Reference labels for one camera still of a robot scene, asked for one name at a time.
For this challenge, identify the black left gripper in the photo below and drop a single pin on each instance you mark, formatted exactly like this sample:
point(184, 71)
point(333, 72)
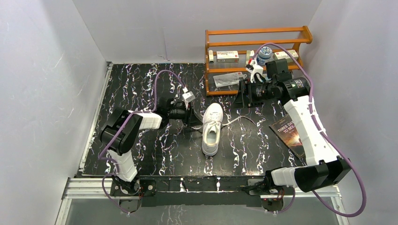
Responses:
point(189, 114)

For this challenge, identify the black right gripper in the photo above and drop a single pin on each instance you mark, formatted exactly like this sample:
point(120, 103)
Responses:
point(239, 101)

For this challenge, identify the white sneaker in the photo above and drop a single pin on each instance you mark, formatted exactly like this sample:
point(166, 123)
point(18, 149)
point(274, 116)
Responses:
point(211, 130)

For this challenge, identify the white shoelace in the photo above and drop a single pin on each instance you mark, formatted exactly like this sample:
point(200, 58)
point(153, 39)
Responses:
point(199, 128)

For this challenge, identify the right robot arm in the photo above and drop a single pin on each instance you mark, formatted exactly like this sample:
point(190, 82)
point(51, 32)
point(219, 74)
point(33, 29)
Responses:
point(324, 165)

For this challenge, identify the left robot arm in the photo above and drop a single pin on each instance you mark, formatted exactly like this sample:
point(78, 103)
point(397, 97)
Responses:
point(123, 126)

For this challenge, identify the white flat packet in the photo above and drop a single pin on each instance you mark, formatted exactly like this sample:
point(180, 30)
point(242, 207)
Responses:
point(228, 79)

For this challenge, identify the white box on left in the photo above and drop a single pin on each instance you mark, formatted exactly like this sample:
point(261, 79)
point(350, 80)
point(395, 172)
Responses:
point(227, 56)

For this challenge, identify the white box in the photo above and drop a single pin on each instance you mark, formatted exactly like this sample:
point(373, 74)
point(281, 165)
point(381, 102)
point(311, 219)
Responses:
point(227, 56)
point(286, 55)

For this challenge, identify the orange wooden shelf rack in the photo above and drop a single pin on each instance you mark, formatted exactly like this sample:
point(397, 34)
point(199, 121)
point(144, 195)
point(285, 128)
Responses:
point(248, 42)

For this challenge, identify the dark book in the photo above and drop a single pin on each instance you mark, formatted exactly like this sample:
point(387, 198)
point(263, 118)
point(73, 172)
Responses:
point(288, 134)

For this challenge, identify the blue white round jar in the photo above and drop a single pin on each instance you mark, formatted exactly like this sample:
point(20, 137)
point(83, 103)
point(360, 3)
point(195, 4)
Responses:
point(264, 55)

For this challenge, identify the white box on right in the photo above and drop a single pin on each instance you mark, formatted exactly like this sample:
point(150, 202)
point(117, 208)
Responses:
point(286, 55)

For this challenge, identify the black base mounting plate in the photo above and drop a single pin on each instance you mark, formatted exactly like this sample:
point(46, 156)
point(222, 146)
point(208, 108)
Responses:
point(150, 191)

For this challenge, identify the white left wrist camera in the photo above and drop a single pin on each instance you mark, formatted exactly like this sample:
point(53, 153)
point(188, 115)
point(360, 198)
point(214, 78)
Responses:
point(187, 98)

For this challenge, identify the aluminium rail frame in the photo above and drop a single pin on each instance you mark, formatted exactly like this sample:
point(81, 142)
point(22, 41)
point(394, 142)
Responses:
point(91, 188)

